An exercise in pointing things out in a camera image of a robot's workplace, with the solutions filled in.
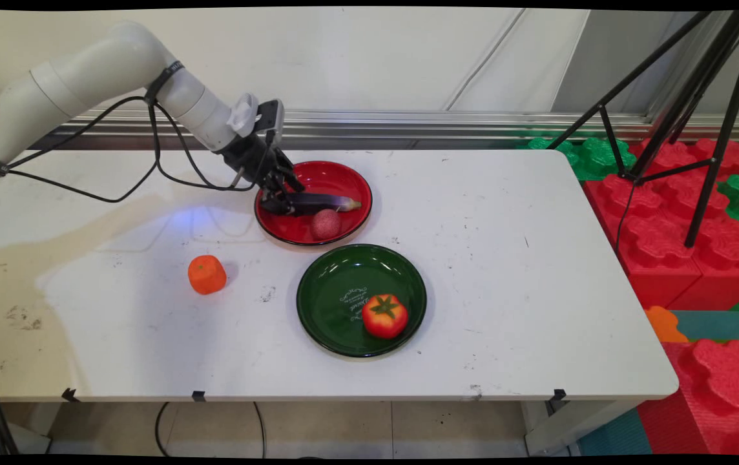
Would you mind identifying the large red foam block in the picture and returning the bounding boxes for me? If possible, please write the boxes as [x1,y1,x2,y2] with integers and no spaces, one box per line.
[636,339,739,457]

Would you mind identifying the white table leg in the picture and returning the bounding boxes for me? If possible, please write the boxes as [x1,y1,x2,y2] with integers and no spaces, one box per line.
[523,400,643,457]

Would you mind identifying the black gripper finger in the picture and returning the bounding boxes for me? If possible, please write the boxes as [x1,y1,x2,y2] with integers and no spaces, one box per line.
[279,165,306,194]
[261,180,294,215]

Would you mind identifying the orange toy persimmon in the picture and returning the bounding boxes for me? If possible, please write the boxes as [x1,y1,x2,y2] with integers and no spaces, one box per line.
[187,254,228,296]

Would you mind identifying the orange foam block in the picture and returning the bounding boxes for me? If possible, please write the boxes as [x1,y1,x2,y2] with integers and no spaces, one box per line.
[643,305,690,344]

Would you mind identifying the aluminium wall rail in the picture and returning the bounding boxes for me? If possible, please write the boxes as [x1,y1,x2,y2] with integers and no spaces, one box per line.
[34,108,739,150]

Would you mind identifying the black floor cable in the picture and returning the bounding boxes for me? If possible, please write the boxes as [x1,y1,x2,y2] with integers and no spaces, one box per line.
[154,402,174,457]
[253,402,267,458]

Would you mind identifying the dark green plate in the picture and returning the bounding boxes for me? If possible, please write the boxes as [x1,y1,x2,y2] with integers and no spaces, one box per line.
[297,243,428,358]

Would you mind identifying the black tripod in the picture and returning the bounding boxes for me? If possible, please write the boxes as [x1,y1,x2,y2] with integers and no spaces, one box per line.
[547,10,739,249]

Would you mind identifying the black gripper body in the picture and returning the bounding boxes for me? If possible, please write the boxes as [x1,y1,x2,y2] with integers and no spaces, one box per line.
[218,134,289,188]

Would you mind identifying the purple toy eggplant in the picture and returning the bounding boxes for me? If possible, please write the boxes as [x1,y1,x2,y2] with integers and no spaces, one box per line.
[287,192,363,216]

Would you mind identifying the teal foam mat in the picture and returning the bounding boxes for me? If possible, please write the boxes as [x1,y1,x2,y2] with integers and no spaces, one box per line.
[670,310,739,343]

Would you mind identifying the grey metal table foot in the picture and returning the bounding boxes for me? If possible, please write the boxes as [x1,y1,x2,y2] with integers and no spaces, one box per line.
[0,409,51,456]

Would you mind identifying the pink round toy fruit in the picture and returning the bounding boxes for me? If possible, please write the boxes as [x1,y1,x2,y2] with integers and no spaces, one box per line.
[310,208,342,242]

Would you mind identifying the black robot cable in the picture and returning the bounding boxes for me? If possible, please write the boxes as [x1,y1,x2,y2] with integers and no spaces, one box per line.
[0,96,180,204]
[147,97,276,193]

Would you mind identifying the white finned wrist module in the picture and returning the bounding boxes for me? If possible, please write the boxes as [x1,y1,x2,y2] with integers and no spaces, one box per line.
[227,92,260,138]

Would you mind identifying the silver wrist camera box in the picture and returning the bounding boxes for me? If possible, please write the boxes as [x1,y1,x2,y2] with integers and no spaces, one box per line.
[255,99,285,144]

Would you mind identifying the red toy tomato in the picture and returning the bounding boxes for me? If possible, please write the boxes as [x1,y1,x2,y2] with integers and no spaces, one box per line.
[362,294,409,340]

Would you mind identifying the red plate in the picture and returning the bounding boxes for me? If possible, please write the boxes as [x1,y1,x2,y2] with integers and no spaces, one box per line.
[255,161,373,247]

